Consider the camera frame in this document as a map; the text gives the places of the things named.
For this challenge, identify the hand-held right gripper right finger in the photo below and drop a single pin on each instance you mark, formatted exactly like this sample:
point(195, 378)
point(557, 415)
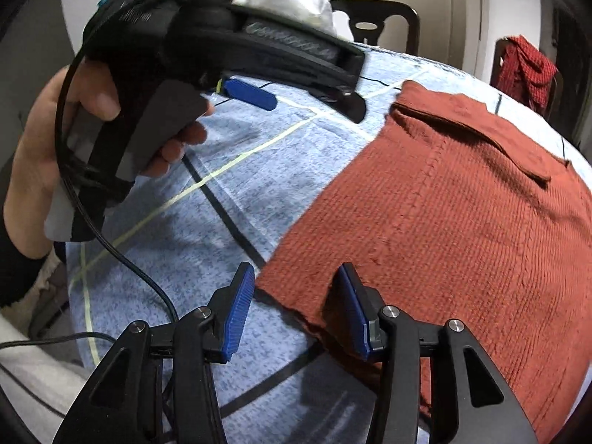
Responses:
point(356, 319)

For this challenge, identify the red striped garment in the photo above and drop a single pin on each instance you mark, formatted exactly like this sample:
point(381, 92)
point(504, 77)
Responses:
point(527, 69)

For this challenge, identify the blue blanket with line pattern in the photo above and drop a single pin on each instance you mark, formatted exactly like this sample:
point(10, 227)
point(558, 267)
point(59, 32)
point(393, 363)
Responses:
point(185, 240)

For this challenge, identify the person's left forearm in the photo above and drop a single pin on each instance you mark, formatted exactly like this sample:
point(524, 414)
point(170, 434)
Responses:
point(14, 273)

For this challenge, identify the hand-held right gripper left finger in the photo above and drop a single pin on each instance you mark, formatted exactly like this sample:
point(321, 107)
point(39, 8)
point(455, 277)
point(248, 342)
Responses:
point(233, 323)

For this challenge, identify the light grey cloth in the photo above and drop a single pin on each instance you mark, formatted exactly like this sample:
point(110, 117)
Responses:
point(32, 379)

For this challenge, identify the person's left hand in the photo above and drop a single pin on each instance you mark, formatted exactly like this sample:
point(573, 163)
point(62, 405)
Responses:
point(37, 162)

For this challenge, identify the rust red knitted sweater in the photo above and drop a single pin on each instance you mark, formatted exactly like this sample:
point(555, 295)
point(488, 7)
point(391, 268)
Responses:
point(439, 222)

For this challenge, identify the dark wooden chair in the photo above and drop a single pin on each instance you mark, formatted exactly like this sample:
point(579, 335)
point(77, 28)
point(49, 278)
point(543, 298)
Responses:
point(497, 62)

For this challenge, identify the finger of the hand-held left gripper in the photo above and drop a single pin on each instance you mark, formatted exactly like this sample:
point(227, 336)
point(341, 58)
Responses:
point(249, 92)
point(300, 55)

